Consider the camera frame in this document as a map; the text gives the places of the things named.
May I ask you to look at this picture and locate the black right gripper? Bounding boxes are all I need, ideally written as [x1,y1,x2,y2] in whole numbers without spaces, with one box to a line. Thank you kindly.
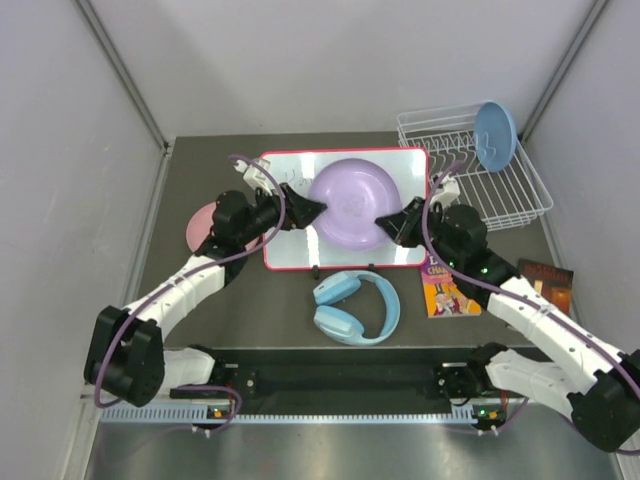
[376,197,461,270]

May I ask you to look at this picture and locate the white slotted cable duct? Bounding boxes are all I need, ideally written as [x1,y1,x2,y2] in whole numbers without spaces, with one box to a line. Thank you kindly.
[100,401,501,425]

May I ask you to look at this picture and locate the dark brown book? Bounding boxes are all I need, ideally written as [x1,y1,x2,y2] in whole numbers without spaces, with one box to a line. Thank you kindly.
[517,258,574,317]

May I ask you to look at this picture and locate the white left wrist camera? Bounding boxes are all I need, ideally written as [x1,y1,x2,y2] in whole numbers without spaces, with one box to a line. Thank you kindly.
[232,158,275,195]

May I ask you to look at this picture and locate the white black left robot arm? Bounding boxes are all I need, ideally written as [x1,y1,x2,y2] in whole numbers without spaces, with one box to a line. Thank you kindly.
[84,183,327,408]

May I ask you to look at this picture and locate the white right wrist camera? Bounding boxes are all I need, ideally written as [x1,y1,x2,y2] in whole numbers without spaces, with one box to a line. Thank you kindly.
[429,173,460,209]

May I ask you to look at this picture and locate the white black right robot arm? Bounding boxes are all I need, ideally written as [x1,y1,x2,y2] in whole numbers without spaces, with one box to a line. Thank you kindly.
[375,198,639,453]

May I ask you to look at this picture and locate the white wire dish rack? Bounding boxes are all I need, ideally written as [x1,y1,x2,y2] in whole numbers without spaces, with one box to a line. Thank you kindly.
[397,101,553,231]

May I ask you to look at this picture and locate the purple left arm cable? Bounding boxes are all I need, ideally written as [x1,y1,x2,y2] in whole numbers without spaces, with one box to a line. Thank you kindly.
[92,154,289,426]

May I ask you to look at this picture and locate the pink plate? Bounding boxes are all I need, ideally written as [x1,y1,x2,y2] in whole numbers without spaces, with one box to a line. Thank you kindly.
[185,199,251,258]

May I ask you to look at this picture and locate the pink framed whiteboard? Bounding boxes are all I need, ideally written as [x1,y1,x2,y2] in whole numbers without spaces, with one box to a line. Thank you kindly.
[262,147,429,270]

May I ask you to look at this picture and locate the blue plate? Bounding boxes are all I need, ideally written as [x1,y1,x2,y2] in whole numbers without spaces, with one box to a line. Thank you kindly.
[474,101,518,173]

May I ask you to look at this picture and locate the Roald Dahl paperback book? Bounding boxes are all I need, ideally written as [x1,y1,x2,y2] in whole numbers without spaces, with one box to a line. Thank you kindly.
[420,253,482,318]

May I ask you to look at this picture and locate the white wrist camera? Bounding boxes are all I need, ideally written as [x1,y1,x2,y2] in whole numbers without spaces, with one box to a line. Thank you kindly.
[232,158,275,195]
[429,173,460,209]

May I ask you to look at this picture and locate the grey left frame post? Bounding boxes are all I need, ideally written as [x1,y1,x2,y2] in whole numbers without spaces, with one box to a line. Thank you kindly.
[72,0,170,152]

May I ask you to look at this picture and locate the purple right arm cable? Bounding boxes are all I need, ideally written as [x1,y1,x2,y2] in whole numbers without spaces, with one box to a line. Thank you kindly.
[422,162,640,454]

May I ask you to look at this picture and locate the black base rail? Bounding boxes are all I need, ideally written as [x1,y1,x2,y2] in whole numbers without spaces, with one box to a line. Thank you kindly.
[164,344,506,407]

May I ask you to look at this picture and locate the grey aluminium frame post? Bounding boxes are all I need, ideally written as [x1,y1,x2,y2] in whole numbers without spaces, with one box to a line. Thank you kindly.
[518,0,611,144]

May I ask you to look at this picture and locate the purple plate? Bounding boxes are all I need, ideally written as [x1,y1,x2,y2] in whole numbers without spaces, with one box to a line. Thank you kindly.
[309,158,402,251]

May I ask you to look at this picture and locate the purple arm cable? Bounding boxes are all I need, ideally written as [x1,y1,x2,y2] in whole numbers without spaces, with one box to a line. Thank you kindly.
[92,154,289,426]
[422,162,640,454]

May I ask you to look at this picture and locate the blue headphones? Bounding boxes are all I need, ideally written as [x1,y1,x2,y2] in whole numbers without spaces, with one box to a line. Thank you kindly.
[313,270,401,347]

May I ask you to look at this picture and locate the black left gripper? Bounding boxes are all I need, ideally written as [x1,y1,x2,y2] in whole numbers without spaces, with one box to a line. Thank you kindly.
[237,183,326,247]

